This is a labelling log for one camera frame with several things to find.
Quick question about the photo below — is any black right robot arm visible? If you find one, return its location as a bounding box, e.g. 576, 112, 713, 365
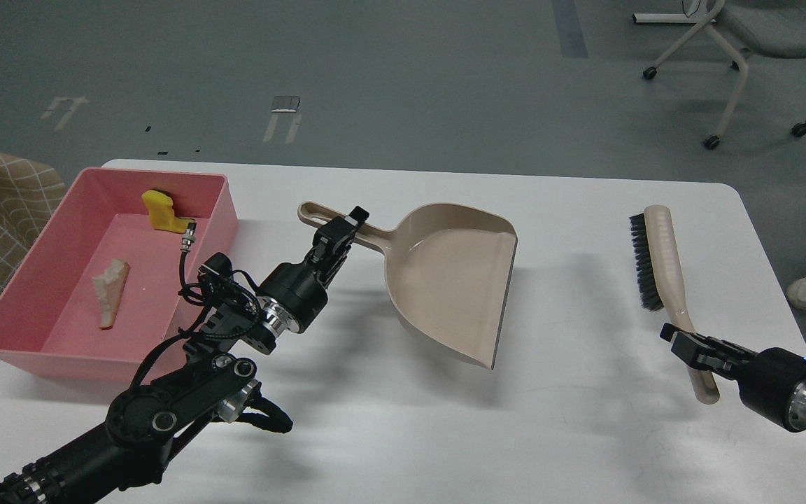
659, 323, 806, 433

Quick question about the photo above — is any pink plastic bin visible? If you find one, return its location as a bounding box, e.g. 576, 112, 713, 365
0, 168, 238, 385

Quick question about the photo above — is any yellow sponge piece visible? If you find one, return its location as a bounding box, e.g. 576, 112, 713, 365
141, 189, 195, 234

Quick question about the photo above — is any silver floor plate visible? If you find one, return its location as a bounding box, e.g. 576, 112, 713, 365
271, 95, 302, 113

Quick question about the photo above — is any beige plastic dustpan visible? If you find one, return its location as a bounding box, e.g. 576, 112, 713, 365
297, 202, 518, 371

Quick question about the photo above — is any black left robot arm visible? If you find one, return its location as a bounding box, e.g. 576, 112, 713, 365
0, 207, 369, 503

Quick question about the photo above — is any toast bread slice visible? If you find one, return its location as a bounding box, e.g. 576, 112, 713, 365
92, 259, 131, 330

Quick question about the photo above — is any beige hand brush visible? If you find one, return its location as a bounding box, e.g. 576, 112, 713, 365
628, 204, 721, 405

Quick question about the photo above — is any grey office chair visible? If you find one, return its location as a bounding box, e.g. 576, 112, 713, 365
642, 1, 806, 151

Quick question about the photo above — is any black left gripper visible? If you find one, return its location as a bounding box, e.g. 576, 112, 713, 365
257, 206, 370, 334

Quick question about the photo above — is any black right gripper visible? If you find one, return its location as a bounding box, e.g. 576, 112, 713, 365
659, 323, 806, 431

